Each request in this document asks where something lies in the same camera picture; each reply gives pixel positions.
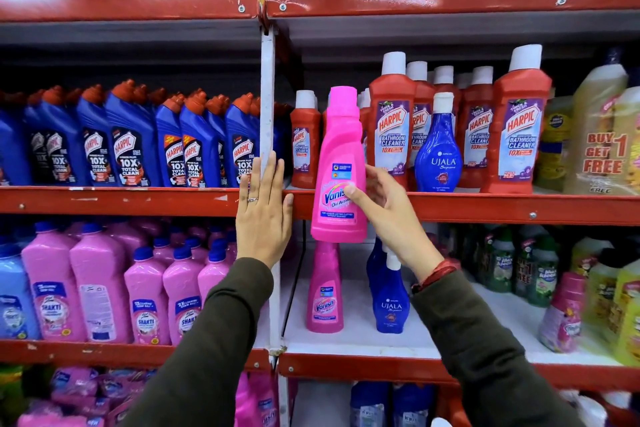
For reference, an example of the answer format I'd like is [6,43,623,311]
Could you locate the person's left hand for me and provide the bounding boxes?
[236,150,294,270]

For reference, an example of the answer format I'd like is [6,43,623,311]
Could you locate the person's right hand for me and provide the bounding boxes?
[344,165,446,283]

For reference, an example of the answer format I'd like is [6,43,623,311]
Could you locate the tall pink stain remover bottle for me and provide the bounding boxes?
[310,86,369,244]

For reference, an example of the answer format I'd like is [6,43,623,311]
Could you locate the person's right forearm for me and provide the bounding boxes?
[411,269,587,427]

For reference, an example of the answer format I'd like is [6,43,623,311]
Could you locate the person's left forearm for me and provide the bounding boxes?
[121,258,275,427]

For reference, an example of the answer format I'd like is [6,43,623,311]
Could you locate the small pink stain remover bottle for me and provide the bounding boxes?
[306,242,345,334]

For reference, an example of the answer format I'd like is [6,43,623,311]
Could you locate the row of blue orange-capped bottles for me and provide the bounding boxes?
[0,79,294,188]

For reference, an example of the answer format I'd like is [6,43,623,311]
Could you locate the white shelf board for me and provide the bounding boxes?
[282,243,622,368]

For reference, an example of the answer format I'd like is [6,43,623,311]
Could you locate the row of red cleaner bottles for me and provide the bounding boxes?
[290,44,553,195]

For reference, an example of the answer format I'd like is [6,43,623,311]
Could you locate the group of pink floor cleaner bottles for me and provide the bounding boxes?
[20,218,239,346]

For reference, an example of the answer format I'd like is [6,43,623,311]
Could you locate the pink refill bottles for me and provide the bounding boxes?
[234,371,282,427]

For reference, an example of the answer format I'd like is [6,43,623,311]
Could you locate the dark blue bottle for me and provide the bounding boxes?
[349,381,391,427]
[392,382,436,427]

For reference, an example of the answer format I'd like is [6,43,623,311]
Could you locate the small pink purple bottle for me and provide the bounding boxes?
[538,271,587,354]

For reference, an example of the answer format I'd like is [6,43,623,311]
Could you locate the yellow green cleaner bottle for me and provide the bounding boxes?
[582,249,626,333]
[606,259,640,368]
[570,237,615,278]

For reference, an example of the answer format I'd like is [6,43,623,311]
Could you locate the light blue floor cleaner bottle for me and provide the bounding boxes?
[0,241,42,341]

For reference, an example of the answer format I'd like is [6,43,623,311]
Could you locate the pile of pink pouches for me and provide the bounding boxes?
[16,367,157,427]

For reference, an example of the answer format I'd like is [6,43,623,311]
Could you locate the green packet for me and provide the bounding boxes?
[0,365,32,427]

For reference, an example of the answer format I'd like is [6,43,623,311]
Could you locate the white packets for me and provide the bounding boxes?
[559,389,640,427]

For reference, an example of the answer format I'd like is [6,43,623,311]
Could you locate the white shelf upright post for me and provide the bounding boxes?
[258,27,292,427]

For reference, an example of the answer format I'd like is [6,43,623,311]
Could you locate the red thread bracelet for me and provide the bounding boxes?
[411,259,459,293]

